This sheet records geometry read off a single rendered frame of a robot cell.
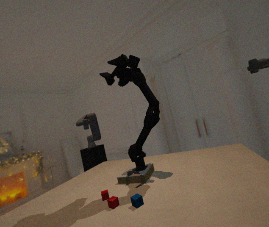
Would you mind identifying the blue cube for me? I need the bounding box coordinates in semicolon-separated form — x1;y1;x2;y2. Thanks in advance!
130;193;144;209

